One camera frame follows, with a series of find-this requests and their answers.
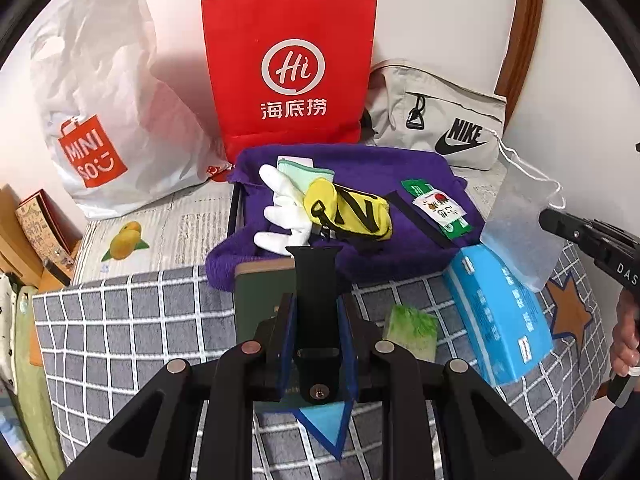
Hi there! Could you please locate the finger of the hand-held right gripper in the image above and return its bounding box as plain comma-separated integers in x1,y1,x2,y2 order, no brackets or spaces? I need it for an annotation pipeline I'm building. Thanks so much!
539,208,609,261

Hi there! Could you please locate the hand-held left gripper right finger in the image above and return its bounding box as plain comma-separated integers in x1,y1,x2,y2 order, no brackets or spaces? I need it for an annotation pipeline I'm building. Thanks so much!
337,295,576,480

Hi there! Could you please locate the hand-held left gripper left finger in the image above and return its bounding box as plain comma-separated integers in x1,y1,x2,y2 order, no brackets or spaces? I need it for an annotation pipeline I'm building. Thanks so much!
52,292,301,480

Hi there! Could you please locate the translucent drawstring bag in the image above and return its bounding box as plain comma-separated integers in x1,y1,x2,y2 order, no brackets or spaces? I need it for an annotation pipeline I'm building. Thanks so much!
479,130,567,294

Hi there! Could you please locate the black watch strap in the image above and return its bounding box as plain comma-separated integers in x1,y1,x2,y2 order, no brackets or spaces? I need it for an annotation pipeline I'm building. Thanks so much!
286,245,346,406

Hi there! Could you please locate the green snack packet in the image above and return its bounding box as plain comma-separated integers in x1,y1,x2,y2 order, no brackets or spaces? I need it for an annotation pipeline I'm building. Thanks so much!
400,178,474,239

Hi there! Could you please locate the person's right hand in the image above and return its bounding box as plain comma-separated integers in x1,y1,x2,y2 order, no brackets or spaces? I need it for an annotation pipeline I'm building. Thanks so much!
609,287,640,379

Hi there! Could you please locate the dark green notebook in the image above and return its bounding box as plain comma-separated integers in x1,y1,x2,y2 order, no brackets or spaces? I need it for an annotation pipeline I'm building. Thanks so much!
234,259,301,357

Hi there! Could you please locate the green scouring sponge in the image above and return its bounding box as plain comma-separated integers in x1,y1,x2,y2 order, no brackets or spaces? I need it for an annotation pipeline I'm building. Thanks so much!
382,304,439,361

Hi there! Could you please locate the purple towel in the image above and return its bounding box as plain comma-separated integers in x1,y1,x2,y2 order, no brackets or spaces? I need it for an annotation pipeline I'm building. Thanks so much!
206,144,491,294

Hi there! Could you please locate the blue tissue pack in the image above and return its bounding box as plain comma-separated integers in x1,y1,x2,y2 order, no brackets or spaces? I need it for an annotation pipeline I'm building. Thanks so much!
442,245,555,389

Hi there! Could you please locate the white glove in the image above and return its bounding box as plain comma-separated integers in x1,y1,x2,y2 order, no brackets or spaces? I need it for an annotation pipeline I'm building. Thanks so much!
254,164,322,261

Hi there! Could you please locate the yellow and black pouch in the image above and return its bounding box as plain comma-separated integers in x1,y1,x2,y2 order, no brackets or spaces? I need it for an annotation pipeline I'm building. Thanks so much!
303,177,394,244

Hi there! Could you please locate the grey checked blanket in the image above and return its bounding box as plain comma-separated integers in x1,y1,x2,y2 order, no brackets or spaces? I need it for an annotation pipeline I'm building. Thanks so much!
31,239,609,480

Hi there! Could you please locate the fruit printed bedsheet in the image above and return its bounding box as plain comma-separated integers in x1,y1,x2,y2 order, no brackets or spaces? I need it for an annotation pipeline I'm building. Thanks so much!
70,162,507,287

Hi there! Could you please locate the mint green sock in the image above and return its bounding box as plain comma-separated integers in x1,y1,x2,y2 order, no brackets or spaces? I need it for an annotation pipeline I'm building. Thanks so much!
276,156,335,196

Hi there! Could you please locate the person's dark blue clothing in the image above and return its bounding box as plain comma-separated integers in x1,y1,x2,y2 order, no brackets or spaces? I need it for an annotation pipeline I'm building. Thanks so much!
579,402,640,480

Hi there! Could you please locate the beige waist bag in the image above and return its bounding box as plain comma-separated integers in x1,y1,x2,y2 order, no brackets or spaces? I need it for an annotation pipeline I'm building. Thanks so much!
362,57,509,171

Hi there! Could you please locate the wooden headboard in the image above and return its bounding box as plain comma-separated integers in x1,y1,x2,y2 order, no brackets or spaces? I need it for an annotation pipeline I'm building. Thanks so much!
495,0,546,132

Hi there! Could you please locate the pale green cloth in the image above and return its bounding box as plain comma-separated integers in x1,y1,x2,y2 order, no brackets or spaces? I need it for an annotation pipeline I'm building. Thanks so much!
14,285,67,480

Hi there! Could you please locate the white dotted cloth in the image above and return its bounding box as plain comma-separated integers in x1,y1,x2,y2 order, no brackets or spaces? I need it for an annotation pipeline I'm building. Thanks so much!
0,272,22,392

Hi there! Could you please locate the red paper bag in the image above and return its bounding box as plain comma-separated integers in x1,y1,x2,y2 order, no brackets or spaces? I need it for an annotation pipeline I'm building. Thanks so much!
201,0,379,164

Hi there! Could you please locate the white plastic shopping bag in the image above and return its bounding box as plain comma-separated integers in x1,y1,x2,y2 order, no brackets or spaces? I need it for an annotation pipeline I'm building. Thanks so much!
29,0,237,221

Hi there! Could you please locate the thin black strap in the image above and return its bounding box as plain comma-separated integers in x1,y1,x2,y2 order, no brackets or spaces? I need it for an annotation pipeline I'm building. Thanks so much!
385,191,454,250

